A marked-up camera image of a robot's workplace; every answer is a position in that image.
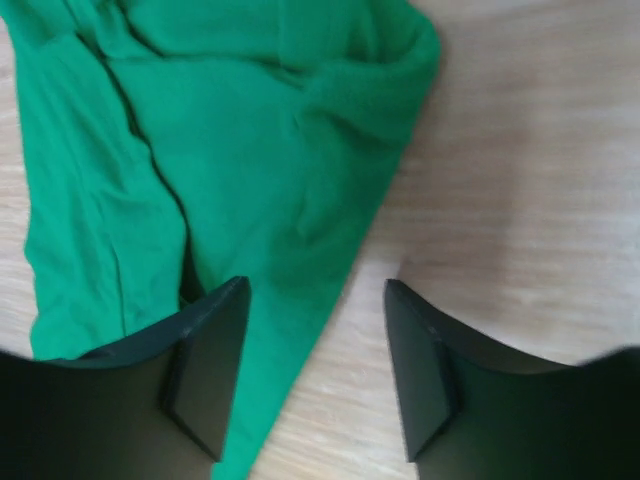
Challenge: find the green t-shirt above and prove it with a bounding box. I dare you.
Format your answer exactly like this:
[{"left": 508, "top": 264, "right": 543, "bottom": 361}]
[{"left": 1, "top": 1, "right": 441, "bottom": 479}]

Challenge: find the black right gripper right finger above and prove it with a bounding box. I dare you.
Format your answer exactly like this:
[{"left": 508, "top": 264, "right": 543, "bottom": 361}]
[{"left": 384, "top": 279, "right": 639, "bottom": 479}]

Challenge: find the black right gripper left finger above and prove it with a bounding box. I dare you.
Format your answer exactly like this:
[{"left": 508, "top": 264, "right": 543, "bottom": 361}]
[{"left": 1, "top": 277, "right": 250, "bottom": 479}]

